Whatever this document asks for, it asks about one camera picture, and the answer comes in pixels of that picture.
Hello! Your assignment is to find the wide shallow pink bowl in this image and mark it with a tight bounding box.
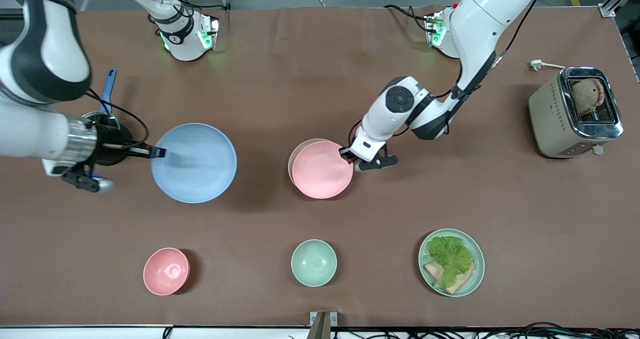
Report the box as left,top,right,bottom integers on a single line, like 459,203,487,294
291,140,355,200

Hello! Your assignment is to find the wide shallow blue bowl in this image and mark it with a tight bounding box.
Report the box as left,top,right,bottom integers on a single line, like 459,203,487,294
150,122,238,204

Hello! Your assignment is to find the glass lid with blue knob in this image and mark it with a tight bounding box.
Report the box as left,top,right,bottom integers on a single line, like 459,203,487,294
82,110,121,130

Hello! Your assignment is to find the wide shallow beige bowl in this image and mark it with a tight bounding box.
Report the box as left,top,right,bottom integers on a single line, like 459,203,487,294
287,138,321,187

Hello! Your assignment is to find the small deep green bowl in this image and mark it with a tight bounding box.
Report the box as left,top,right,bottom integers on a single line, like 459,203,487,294
291,239,338,288

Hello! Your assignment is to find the small deep pink bowl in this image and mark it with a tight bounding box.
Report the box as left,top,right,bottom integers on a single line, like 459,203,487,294
143,247,191,296

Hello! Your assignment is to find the green lettuce leaf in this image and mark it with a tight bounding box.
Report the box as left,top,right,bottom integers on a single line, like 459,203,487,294
426,235,475,290

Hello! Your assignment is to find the brown bread slice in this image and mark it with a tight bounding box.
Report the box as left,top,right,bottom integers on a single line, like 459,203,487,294
424,260,476,295

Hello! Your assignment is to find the green plate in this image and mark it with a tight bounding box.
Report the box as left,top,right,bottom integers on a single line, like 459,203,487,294
418,228,486,298

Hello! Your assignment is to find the beige and chrome toaster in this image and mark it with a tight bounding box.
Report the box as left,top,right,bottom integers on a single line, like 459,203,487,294
528,67,625,159

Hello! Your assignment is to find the white table edge strip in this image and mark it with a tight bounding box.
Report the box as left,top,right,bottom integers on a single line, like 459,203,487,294
0,324,640,339

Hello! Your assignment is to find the brown toast slice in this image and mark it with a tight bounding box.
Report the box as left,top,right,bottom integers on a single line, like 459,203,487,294
571,78,606,116

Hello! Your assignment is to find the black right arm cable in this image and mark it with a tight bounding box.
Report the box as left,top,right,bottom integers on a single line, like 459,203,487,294
84,90,151,147

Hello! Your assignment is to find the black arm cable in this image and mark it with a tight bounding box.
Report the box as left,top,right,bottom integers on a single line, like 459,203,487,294
440,0,539,100
84,90,151,147

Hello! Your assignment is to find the grey metal bracket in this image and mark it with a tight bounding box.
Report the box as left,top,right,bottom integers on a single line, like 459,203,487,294
309,311,339,339

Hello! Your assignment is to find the white power plug with cord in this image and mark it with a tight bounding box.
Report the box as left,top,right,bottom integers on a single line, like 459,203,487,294
530,59,566,72

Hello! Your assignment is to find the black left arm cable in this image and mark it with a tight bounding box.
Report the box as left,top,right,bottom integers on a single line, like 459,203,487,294
440,0,539,100

